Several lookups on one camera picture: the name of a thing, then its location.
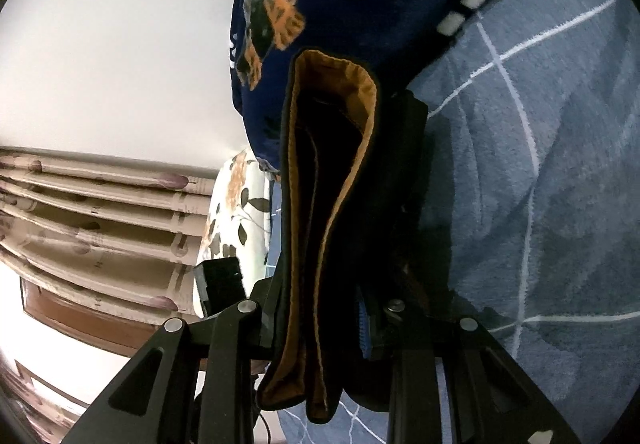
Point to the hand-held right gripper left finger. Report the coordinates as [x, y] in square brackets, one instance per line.
[262, 324]

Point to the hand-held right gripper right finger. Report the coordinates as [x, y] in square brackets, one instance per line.
[365, 331]

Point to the black pants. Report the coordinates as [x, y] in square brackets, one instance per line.
[300, 174]

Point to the white floral pillow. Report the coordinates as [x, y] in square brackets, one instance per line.
[235, 204]

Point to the beige patterned curtain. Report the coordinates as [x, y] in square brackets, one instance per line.
[100, 224]

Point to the blue grid bedsheet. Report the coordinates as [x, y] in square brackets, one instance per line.
[525, 174]

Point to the wooden bed frame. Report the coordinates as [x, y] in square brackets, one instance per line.
[100, 324]

